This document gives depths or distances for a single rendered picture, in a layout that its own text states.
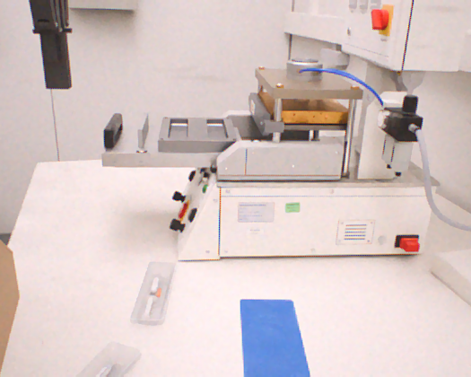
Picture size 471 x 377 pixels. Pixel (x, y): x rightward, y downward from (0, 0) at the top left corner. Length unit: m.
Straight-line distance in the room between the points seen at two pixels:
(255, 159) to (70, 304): 0.43
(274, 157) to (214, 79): 1.61
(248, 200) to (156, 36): 1.60
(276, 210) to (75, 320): 0.43
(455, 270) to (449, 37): 0.44
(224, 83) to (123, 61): 0.52
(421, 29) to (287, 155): 0.33
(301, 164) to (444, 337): 0.40
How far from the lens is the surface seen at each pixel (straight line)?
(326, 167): 0.98
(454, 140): 1.51
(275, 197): 0.97
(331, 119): 1.02
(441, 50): 1.00
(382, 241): 1.06
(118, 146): 1.04
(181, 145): 0.99
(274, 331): 0.84
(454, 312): 0.98
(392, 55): 0.97
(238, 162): 0.94
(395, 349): 0.86
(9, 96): 2.52
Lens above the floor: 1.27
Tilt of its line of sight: 22 degrees down
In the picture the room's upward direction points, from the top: 2 degrees clockwise
